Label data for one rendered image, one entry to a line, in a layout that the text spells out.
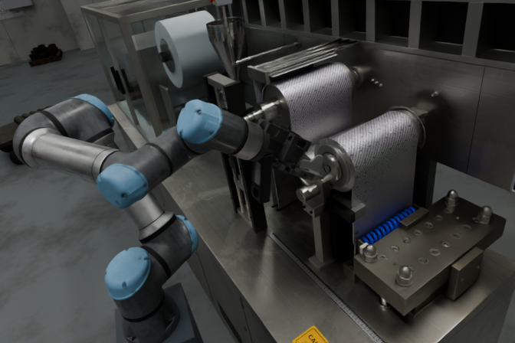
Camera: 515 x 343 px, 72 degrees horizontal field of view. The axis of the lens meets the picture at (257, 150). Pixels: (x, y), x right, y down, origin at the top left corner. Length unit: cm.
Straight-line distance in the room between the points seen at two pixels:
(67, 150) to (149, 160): 20
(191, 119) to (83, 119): 43
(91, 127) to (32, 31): 1132
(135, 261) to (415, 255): 70
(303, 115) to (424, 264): 49
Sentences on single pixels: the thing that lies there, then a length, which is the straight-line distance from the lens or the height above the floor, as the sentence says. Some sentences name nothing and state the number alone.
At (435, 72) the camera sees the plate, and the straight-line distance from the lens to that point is 105.
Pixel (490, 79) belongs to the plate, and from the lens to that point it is 98.
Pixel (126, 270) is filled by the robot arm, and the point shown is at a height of 113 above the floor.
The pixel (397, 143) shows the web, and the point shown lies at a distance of 97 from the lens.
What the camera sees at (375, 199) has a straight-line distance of 99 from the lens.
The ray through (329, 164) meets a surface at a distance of 88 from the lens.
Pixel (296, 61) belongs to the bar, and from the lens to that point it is 105.
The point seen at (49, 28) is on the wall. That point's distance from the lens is 1219.
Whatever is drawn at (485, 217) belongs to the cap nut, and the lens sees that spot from 113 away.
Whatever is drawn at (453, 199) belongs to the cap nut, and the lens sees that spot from 116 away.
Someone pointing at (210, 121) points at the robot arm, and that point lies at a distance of 60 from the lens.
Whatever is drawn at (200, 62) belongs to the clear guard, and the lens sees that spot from 170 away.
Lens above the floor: 175
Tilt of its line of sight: 29 degrees down
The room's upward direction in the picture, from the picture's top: 10 degrees counter-clockwise
